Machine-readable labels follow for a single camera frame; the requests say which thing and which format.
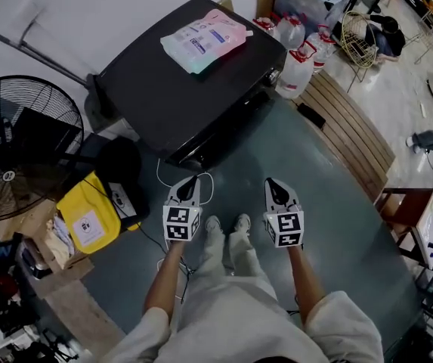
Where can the wooden slatted bench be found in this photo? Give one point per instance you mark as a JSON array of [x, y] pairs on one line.
[[348, 134]]

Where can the brown wooden stool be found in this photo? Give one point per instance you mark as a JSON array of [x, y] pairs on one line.
[[401, 210]]

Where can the black phone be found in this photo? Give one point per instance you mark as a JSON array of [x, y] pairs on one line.
[[311, 115]]

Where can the black bag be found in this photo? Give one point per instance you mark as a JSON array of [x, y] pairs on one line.
[[123, 168]]

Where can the black washing machine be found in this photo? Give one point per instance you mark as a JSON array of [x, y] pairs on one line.
[[171, 97]]

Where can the person's left shoe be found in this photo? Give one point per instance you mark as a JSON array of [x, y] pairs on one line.
[[213, 223]]

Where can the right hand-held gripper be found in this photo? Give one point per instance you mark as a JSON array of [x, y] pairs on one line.
[[286, 227]]

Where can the person's right shoe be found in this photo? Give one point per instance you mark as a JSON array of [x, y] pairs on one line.
[[242, 222]]

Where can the person's light trousers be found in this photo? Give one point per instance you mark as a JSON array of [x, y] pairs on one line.
[[235, 255]]

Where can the black pedestal fan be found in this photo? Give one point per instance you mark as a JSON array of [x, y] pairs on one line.
[[19, 146]]

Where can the person's white fleece top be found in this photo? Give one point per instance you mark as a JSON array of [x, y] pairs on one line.
[[239, 327]]

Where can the person's right forearm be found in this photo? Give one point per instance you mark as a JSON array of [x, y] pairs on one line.
[[305, 282]]

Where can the person's left forearm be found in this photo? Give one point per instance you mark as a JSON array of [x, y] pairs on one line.
[[163, 278]]

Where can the pink and white detergent pouch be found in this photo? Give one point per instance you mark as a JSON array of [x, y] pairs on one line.
[[205, 38]]

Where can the clear water jug red cap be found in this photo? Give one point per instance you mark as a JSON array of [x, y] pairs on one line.
[[267, 26], [323, 45], [291, 30], [295, 72]]

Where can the cardboard box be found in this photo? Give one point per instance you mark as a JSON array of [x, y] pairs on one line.
[[61, 267]]

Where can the yellow bag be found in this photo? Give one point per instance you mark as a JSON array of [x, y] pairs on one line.
[[87, 218]]

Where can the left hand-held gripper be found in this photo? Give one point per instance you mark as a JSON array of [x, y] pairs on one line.
[[180, 221]]

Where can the person's shoe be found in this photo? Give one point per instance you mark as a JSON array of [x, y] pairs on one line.
[[213, 223], [242, 222]]

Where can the grey mop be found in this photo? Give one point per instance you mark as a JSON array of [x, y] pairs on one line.
[[42, 57]]

